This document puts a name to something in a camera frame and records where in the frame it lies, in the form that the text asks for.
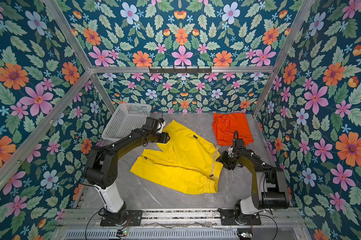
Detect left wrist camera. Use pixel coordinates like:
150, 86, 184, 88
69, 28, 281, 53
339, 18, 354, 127
142, 117, 165, 133

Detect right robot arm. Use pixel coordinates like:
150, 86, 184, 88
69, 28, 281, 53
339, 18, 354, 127
216, 149, 290, 225

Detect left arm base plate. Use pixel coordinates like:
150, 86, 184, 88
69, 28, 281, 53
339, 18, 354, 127
100, 210, 143, 227

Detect white plastic basket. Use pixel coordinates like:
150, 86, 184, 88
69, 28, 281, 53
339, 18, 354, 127
101, 103, 152, 142

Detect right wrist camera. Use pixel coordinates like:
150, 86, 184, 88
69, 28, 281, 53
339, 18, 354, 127
231, 131, 245, 155

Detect orange shorts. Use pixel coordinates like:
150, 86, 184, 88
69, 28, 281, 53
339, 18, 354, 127
212, 113, 254, 146

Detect white vented cable duct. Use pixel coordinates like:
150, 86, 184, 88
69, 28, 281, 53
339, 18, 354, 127
62, 229, 239, 240

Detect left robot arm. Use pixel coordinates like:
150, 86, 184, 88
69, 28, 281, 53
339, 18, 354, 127
84, 129, 170, 226

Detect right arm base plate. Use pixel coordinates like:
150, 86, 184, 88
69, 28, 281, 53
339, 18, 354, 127
218, 209, 261, 227

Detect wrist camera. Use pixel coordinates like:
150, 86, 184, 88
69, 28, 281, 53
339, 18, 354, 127
231, 131, 245, 155
142, 117, 165, 133

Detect black hook rail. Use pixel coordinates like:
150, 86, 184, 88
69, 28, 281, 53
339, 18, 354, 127
148, 67, 212, 74

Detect aluminium mounting rail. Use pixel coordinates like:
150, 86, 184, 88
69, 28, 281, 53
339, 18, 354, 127
56, 208, 307, 230

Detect yellow shorts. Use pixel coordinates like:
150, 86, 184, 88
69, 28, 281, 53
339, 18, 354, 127
130, 121, 223, 195

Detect aluminium frame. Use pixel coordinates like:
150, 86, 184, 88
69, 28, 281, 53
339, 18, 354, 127
0, 1, 315, 192

